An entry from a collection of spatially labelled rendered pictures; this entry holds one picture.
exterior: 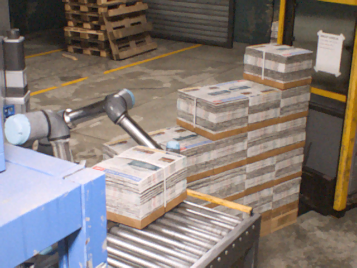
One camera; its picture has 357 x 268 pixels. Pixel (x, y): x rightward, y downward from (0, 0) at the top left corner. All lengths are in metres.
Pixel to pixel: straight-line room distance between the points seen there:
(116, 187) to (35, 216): 1.43
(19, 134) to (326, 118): 2.76
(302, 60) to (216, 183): 1.01
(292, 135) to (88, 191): 2.92
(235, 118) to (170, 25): 7.86
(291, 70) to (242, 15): 6.76
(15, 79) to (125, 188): 0.81
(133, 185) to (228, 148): 1.26
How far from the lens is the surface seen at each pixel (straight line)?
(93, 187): 1.19
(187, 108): 3.59
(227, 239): 2.46
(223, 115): 3.45
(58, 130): 2.35
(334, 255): 4.03
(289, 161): 4.05
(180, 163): 2.64
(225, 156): 3.56
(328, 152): 4.53
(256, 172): 3.83
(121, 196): 2.49
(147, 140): 2.93
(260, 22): 10.29
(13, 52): 2.83
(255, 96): 3.61
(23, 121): 2.29
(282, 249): 4.01
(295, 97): 3.90
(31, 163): 1.27
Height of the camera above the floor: 2.03
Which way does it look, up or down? 20 degrees down
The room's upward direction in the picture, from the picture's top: 1 degrees clockwise
